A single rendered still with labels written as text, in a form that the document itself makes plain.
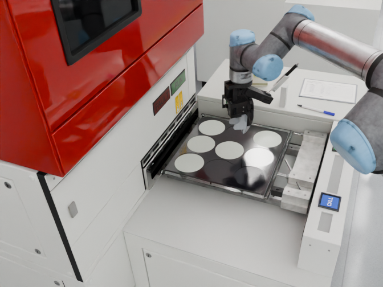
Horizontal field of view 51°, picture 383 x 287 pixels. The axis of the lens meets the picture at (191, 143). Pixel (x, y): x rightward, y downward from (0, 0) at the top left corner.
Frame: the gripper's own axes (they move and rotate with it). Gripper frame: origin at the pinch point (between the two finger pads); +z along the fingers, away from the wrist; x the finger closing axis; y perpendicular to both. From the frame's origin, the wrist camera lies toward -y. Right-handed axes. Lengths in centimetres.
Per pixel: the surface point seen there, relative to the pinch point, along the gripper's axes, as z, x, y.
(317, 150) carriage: 9.2, 10.1, -23.5
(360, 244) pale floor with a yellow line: 97, -1, -72
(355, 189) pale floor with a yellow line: 97, -36, -95
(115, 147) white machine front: -13.8, 10.6, 45.4
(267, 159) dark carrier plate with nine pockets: 7.3, 9.5, -3.7
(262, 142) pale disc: 7.2, 0.8, -6.6
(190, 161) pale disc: 7.2, 0.4, 20.9
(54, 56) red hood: -50, 27, 54
